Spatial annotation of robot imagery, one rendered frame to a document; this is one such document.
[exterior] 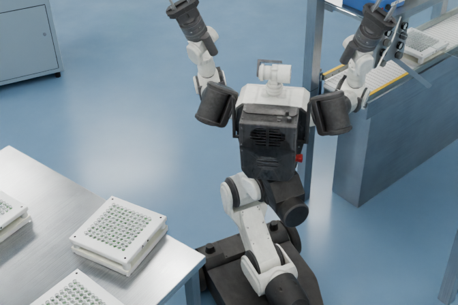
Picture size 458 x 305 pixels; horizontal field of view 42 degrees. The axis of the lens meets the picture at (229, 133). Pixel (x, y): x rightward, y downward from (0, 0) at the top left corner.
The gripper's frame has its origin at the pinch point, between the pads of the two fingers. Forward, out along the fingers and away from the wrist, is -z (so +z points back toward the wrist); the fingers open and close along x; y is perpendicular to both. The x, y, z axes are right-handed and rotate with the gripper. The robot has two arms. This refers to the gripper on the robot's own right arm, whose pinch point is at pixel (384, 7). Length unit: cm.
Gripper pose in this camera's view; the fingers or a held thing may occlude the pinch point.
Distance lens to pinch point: 210.2
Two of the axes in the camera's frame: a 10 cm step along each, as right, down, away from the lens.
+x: -7.4, -6.3, 2.4
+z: -1.9, 5.4, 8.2
